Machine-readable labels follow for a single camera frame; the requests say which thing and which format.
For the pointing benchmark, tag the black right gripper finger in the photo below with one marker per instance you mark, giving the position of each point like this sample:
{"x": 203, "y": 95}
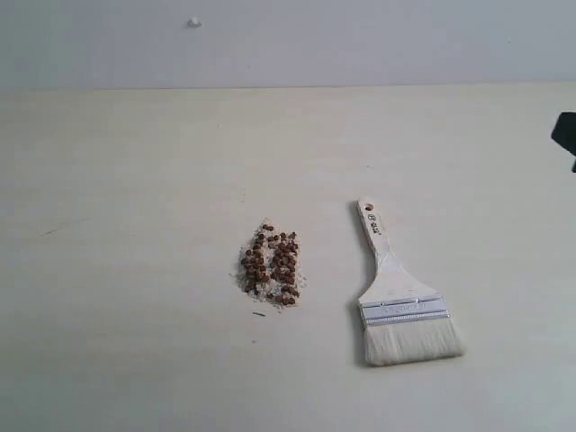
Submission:
{"x": 564, "y": 132}

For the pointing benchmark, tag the white handled paint brush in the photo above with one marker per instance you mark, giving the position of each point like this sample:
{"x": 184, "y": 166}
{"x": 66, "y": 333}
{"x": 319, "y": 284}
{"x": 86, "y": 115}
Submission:
{"x": 405, "y": 321}

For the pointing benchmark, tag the white grain pile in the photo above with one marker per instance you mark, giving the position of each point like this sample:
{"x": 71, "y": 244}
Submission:
{"x": 270, "y": 270}

